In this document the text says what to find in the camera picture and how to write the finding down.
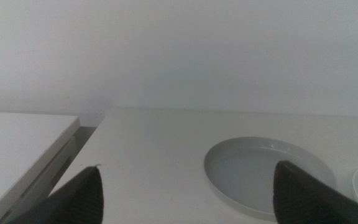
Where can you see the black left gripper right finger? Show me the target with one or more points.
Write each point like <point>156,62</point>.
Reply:
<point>303,199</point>

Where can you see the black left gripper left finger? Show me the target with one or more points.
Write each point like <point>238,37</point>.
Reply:
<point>79,199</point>

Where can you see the grey shallow bowl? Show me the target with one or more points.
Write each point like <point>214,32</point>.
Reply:
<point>244,174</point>

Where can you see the white side table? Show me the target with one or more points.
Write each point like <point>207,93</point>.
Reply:
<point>14,146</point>

